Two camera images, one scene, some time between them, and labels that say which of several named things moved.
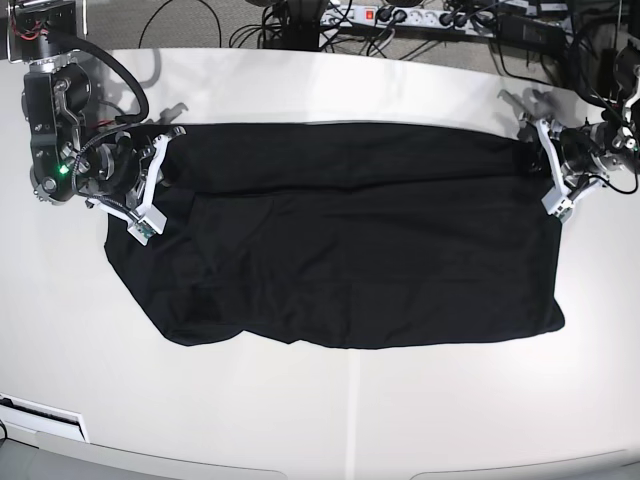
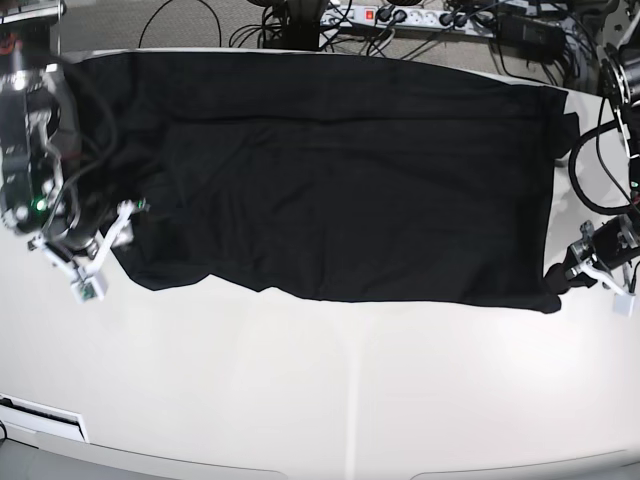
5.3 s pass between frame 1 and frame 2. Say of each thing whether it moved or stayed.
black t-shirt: moved
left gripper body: moved
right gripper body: moved
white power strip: stayed
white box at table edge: stayed
